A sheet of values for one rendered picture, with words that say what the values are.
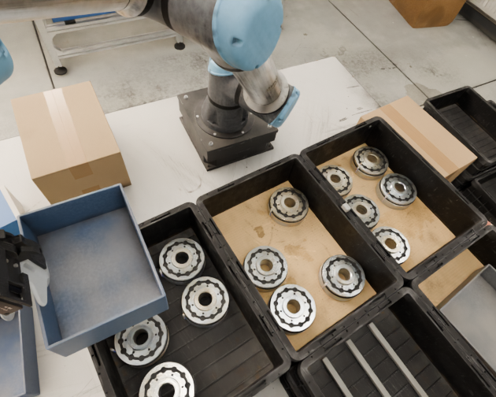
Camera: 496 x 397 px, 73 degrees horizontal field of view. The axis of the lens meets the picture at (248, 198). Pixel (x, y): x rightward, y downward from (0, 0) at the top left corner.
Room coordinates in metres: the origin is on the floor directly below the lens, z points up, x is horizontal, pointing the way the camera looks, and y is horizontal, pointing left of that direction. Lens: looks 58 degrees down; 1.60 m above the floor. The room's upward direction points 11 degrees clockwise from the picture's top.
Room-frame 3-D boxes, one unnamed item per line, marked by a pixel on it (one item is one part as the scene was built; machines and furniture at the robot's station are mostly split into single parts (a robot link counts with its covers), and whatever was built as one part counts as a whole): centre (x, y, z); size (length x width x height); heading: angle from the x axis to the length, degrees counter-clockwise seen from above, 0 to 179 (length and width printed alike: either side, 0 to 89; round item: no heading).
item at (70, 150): (0.57, 0.54, 0.78); 0.30 x 0.22 x 0.16; 38
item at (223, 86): (0.78, 0.11, 0.97); 0.13 x 0.12 x 0.14; 65
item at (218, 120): (0.78, 0.12, 0.85); 0.15 x 0.15 x 0.10
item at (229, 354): (0.14, 0.10, 0.87); 0.40 x 0.30 x 0.11; 42
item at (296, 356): (0.33, -0.12, 0.92); 0.40 x 0.30 x 0.02; 42
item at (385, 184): (0.59, -0.40, 0.86); 0.10 x 0.10 x 0.01
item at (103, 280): (0.15, 0.20, 1.10); 0.20 x 0.15 x 0.07; 37
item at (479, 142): (1.26, -0.95, 0.37); 0.40 x 0.30 x 0.45; 36
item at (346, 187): (0.57, -0.22, 0.86); 0.10 x 0.10 x 0.01
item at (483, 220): (0.53, -0.35, 0.92); 0.40 x 0.30 x 0.02; 42
